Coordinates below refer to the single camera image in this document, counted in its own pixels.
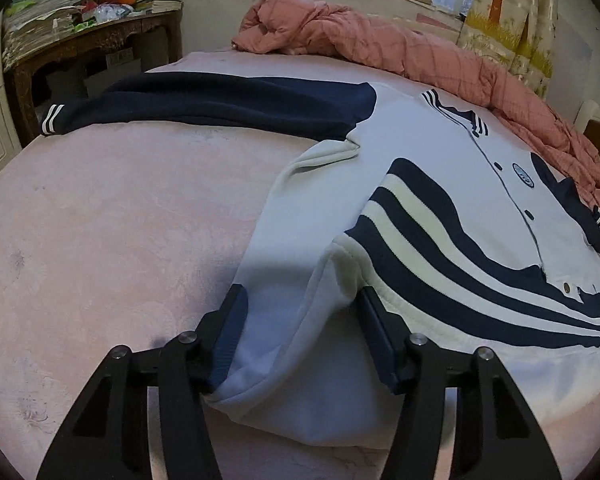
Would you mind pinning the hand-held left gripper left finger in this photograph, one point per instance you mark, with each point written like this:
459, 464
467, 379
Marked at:
230, 340

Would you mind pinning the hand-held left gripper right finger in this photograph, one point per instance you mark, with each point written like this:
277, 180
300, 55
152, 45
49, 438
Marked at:
380, 345

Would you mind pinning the white and navy striped jacket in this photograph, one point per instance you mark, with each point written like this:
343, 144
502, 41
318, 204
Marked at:
330, 200

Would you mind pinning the bed with pink sheet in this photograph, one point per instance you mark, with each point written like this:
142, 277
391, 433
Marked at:
105, 235

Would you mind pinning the cardboard box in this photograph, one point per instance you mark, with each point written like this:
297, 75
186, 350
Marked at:
112, 72

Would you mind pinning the pink checked quilt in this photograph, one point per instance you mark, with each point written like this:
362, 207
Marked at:
380, 45

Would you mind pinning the carved wooden desk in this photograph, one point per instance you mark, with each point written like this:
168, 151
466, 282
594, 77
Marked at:
105, 35

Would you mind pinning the patterned curtain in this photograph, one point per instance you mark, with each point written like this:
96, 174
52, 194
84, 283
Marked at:
510, 20

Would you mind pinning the stack of papers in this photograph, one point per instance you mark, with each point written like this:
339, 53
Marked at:
35, 25

